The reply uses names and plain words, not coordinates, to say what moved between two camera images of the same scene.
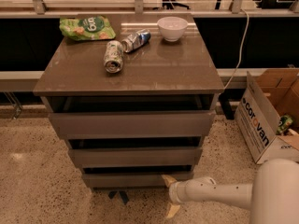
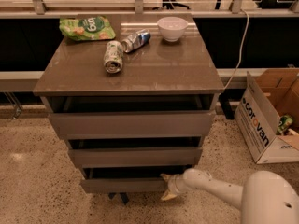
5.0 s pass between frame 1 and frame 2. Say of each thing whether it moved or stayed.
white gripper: moved
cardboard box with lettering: stayed
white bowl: stayed
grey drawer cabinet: stayed
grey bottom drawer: moved
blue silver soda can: stayed
